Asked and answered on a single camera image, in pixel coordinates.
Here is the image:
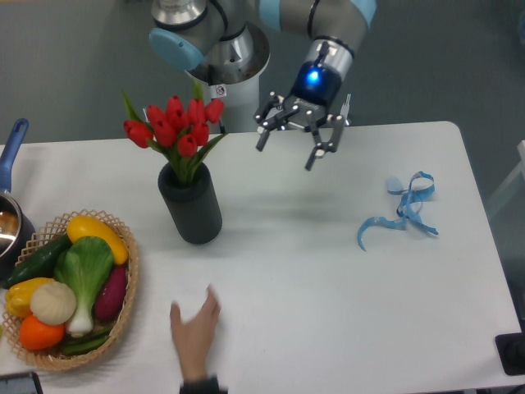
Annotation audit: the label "blue handled saucepan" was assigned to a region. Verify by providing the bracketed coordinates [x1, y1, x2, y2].
[1, 118, 34, 281]

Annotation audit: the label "orange fruit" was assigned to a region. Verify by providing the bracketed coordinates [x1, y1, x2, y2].
[19, 314, 65, 351]

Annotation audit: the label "dark green cucumber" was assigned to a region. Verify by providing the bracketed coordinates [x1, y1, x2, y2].
[1, 235, 71, 289]

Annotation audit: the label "green bok choy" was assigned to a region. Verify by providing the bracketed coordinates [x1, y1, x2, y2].
[54, 236, 114, 338]

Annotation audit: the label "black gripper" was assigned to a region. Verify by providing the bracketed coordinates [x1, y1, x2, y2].
[253, 61, 345, 171]

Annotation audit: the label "yellow bell pepper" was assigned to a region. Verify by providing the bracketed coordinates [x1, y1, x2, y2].
[5, 277, 53, 318]

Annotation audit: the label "bare human hand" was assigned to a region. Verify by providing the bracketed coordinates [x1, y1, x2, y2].
[170, 285, 221, 383]

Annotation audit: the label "white frame at right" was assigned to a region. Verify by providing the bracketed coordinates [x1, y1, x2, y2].
[486, 140, 524, 220]

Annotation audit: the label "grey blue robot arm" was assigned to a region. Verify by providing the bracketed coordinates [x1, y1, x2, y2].
[149, 1, 377, 166]

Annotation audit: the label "black smartphone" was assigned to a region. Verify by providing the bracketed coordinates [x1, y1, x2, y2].
[0, 372, 43, 394]

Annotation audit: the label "cream white garlic bulb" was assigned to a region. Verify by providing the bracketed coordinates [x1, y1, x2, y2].
[30, 282, 76, 326]

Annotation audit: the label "light blue ribbon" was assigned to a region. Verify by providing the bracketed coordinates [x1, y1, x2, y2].
[356, 171, 439, 251]

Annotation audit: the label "dark sleeved forearm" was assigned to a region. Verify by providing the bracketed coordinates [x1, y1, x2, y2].
[179, 375, 229, 394]

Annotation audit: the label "woven wicker basket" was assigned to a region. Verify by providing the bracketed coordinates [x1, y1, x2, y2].
[2, 209, 139, 371]

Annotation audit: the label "purple sweet potato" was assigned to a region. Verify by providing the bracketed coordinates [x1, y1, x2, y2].
[94, 265, 127, 322]

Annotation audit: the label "black device at table edge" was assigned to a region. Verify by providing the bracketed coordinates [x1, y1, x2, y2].
[495, 332, 524, 376]

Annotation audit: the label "green bean pods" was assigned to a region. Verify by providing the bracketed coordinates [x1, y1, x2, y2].
[59, 327, 112, 356]

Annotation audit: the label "red tulip bouquet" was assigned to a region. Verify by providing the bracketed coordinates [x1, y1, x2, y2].
[122, 81, 225, 187]

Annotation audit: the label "dark grey ribbed vase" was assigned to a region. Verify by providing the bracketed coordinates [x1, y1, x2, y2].
[157, 164, 222, 245]

